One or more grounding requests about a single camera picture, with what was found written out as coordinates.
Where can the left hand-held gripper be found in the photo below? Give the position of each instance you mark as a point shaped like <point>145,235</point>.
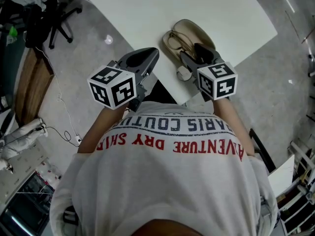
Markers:
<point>110,90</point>

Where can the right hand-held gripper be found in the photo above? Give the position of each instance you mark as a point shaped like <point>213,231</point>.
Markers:
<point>219,82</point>

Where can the thin-framed eyeglasses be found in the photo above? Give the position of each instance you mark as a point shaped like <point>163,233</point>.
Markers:
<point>183,48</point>

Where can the beige glasses case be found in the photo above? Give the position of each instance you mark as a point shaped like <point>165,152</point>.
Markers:
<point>194,32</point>

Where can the person's right forearm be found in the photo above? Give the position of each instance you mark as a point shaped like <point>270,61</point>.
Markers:
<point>236,126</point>

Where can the person's left forearm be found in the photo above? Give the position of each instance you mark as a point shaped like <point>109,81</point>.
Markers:
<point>101,131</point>

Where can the small round beige disc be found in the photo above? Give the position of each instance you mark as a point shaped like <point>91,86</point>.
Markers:
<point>183,73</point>

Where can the person's black trouser leg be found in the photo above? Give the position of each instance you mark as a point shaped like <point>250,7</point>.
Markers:
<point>160,93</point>

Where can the white power strip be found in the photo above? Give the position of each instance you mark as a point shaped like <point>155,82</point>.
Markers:
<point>78,139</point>

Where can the wooden counter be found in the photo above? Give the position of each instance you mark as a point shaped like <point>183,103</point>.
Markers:
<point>34,87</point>

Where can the white rectangular table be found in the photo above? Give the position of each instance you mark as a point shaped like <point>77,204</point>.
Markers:
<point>172,6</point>

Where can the black office chair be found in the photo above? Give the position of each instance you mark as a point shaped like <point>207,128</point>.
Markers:
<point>54,16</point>

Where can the white printed t-shirt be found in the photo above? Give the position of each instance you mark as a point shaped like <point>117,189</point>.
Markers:
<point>160,185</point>

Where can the white marble table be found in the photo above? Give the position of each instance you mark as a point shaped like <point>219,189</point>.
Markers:
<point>281,174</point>

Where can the green plastic bag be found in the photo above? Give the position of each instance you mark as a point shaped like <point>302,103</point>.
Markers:
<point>12,34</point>

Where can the black open box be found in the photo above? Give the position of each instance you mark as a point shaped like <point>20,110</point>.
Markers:
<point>27,205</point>

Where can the person's chin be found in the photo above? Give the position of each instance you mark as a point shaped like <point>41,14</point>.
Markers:
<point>169,228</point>

